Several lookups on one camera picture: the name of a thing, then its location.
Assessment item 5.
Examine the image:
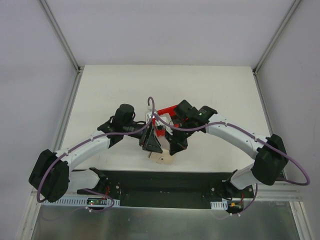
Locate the beige leather card holder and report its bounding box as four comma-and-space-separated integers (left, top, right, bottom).
148, 149, 176, 165

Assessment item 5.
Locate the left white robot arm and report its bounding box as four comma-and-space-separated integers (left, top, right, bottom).
28, 103, 163, 203

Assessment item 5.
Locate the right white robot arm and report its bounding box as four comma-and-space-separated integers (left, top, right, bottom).
165, 100, 288, 200

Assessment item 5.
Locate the red plastic bin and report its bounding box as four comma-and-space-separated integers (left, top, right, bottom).
152, 105, 182, 137

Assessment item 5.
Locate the right white cable duct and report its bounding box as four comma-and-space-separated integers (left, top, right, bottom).
210, 201, 228, 211

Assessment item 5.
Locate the white cable duct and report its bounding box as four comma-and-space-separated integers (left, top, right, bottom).
210, 201, 228, 211
42, 196, 120, 208

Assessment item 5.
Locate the left white cable duct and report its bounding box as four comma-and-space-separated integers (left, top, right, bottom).
42, 196, 120, 208

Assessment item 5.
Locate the left aluminium frame post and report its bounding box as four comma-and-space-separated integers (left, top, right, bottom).
37, 0, 83, 73

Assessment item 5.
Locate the aluminium frame post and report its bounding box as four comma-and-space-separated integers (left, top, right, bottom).
37, 0, 83, 73
252, 0, 303, 76

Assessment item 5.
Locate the aluminium rail profile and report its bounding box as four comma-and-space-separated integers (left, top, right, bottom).
256, 181, 303, 202

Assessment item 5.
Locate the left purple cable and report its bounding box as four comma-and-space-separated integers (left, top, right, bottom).
36, 96, 161, 214

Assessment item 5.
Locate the purple cable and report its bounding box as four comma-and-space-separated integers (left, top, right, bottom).
152, 113, 311, 217
36, 96, 161, 214

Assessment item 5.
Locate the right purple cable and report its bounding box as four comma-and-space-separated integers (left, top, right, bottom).
152, 113, 311, 217

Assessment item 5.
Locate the right aluminium frame post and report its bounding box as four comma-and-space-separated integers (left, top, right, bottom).
252, 0, 303, 76

